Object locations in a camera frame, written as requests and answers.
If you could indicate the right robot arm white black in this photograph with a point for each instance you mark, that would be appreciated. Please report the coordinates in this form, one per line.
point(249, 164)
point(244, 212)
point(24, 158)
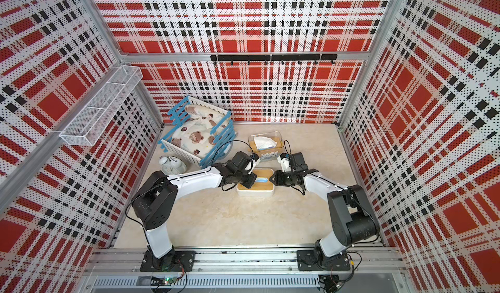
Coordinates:
point(353, 220)

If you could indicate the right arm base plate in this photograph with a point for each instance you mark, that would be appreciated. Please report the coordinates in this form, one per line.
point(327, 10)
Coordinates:
point(313, 260)

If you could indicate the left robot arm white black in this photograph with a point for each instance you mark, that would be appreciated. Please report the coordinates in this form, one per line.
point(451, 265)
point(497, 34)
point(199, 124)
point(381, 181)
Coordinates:
point(154, 201)

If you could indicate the white plastic box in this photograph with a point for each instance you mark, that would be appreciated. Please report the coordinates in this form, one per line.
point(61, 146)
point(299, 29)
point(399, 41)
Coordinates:
point(255, 193)

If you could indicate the bear print cloth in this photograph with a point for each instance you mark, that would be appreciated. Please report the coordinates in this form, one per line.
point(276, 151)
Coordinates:
point(197, 135)

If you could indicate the green circuit board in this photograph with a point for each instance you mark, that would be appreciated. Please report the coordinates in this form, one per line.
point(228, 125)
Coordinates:
point(163, 281)

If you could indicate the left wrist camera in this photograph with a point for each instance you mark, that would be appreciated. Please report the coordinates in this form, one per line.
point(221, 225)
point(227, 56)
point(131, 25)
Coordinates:
point(254, 161)

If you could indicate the black hook rail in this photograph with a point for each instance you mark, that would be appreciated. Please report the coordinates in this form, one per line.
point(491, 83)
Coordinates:
point(273, 57)

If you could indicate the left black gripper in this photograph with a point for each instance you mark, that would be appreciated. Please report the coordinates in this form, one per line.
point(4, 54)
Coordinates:
point(252, 179)

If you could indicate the blue white slatted crate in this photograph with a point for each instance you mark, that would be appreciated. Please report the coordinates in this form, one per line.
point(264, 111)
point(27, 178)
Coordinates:
point(178, 115)

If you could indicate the blue tissue pack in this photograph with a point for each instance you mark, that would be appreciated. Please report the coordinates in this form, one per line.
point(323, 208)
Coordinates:
point(264, 143)
point(262, 180)

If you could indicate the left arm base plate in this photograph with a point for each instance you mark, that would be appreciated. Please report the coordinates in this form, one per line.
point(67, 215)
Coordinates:
point(173, 261)

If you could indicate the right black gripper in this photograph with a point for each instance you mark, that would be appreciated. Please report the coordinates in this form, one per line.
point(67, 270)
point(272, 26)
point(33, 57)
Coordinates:
point(278, 179)

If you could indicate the clear plastic tissue box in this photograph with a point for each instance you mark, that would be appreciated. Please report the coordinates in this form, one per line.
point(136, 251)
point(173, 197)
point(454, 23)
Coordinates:
point(276, 136)

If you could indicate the blue tissue pack front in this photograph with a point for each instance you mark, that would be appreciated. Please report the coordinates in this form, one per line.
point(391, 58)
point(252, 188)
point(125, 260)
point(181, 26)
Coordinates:
point(264, 143)

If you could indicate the bamboo lid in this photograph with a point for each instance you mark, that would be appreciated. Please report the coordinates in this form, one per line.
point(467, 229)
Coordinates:
point(279, 148)

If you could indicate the white bamboo-lid tissue box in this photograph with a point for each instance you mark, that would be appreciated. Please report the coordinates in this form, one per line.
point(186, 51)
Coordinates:
point(265, 173)

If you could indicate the white wire mesh shelf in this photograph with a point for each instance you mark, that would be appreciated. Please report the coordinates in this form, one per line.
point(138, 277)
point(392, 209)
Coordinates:
point(89, 124)

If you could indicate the white alarm clock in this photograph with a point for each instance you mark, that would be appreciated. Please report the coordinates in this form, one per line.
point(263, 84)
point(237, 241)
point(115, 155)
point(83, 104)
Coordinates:
point(172, 165)

